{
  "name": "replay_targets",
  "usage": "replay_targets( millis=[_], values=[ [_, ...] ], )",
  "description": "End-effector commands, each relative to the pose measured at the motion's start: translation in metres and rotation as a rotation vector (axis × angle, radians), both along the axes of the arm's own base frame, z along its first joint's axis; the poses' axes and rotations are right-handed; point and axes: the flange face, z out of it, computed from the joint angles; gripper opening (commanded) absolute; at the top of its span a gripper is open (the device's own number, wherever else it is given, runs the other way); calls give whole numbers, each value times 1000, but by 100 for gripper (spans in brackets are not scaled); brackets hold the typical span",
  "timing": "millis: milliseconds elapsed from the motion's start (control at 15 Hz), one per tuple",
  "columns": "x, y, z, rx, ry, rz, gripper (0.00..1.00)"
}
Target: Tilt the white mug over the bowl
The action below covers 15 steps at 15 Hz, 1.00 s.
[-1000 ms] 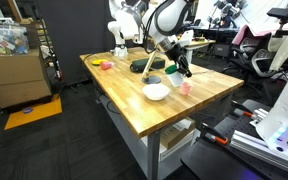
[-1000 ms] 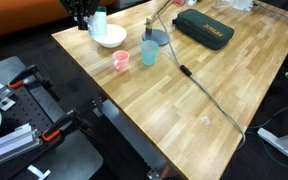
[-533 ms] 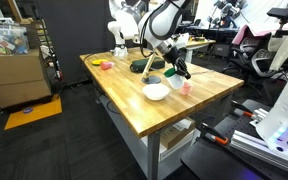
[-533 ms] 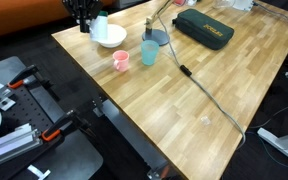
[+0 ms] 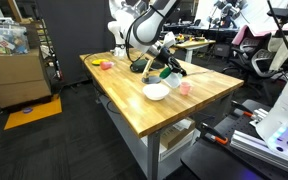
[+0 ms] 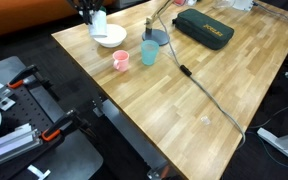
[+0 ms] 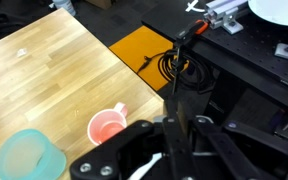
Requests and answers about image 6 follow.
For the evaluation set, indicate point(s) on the small clear plastic piece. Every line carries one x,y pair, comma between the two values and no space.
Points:
205,120

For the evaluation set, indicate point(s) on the white bowl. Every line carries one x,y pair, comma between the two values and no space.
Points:
115,36

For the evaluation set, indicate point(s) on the pink plastic mug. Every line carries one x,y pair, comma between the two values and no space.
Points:
122,61

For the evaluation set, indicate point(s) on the dark green zipper case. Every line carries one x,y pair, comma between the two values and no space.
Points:
200,30

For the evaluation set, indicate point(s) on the transparent plastic container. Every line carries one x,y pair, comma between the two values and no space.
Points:
223,4

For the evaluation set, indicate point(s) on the black orange clamp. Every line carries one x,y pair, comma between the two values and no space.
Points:
25,73
62,122

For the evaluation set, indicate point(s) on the aluminium extrusion rail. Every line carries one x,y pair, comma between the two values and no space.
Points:
2,101
10,143

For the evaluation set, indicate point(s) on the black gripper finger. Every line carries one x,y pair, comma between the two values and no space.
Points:
79,4
95,4

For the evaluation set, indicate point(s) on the white mug green interior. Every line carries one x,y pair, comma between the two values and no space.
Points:
99,28

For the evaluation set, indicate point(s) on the wooden desk lamp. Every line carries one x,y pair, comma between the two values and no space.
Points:
155,37

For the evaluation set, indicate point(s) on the grey metal table frame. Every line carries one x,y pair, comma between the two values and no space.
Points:
127,133

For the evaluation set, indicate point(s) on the small white bracket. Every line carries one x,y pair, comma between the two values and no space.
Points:
39,172

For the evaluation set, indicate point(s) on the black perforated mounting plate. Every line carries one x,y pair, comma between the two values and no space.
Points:
34,110

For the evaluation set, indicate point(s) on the large brown cardboard box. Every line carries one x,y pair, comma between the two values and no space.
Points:
24,13

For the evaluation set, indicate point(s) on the teal translucent cup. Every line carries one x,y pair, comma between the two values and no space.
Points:
149,54

